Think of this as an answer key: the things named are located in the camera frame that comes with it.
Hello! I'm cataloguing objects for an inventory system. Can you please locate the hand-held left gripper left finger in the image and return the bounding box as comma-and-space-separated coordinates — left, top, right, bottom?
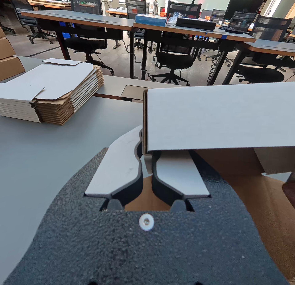
85, 125, 143, 211

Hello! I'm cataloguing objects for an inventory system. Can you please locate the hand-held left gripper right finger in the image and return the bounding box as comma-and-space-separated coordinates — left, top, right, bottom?
151, 151, 210, 212

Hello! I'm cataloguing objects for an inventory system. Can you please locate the white cardboard box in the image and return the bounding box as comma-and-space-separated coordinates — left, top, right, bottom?
124, 81, 295, 285

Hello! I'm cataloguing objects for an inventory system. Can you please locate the blue flat box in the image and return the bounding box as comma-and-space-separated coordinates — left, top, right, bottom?
135, 14, 167, 27

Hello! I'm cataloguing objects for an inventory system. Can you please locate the stack of flat cardboard sheets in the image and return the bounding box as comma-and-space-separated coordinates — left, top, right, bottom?
0, 58, 104, 126

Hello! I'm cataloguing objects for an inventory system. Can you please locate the black office chair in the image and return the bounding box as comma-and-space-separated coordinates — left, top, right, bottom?
5, 0, 57, 44
64, 0, 115, 76
228, 11, 257, 32
151, 0, 203, 86
210, 9, 227, 21
235, 14, 293, 84
126, 0, 148, 50

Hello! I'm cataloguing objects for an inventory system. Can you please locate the blue bin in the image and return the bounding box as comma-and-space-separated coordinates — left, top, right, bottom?
59, 21, 77, 39

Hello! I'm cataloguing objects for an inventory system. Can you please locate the black long case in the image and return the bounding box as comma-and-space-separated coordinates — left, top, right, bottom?
176, 17, 217, 31

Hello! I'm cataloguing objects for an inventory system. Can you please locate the clear plastic bag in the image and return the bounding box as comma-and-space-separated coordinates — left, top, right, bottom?
168, 12, 183, 24

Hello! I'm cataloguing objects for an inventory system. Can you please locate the black computer monitor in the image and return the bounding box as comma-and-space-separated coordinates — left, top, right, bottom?
222, 0, 265, 21

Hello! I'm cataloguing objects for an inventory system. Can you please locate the desk cable flap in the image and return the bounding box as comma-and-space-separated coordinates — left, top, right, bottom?
120, 85, 148, 103

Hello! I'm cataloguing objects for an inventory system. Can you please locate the black power cable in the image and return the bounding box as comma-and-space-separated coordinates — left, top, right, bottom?
122, 39, 159, 81

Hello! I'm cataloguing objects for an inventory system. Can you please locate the black coiled cable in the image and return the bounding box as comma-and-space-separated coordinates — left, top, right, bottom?
207, 57, 219, 86

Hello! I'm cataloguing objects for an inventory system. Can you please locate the black cable bundle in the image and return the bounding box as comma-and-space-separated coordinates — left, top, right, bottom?
218, 25, 245, 34

